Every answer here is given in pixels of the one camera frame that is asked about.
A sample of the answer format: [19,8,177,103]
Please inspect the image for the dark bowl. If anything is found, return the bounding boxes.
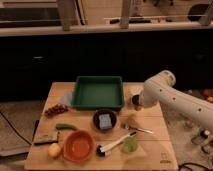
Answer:
[93,109,117,131]

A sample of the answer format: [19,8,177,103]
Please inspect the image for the green plastic tray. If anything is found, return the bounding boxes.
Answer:
[71,76,125,111]

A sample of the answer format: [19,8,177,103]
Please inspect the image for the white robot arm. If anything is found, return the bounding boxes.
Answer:
[139,70,213,133]

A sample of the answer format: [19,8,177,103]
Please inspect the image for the green chili pepper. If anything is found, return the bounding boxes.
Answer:
[56,124,78,131]

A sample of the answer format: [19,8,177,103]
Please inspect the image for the red grape bunch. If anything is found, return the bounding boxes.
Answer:
[44,104,68,117]

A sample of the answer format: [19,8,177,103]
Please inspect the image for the blue grey sponge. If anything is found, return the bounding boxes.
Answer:
[99,114,112,130]

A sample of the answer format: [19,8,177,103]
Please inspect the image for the silver fork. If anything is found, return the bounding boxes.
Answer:
[121,123,154,134]

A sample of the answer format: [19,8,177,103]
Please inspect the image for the black cable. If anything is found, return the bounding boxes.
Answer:
[0,111,34,147]

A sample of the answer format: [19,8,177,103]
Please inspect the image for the white handled dish brush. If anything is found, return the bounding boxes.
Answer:
[96,131,136,157]

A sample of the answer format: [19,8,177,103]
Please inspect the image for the orange bowl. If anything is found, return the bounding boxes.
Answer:
[63,130,95,163]

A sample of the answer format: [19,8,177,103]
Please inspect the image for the brown wooden block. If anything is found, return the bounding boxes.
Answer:
[33,131,59,145]

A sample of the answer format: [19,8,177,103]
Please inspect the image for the metal cup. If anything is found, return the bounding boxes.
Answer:
[132,95,142,111]

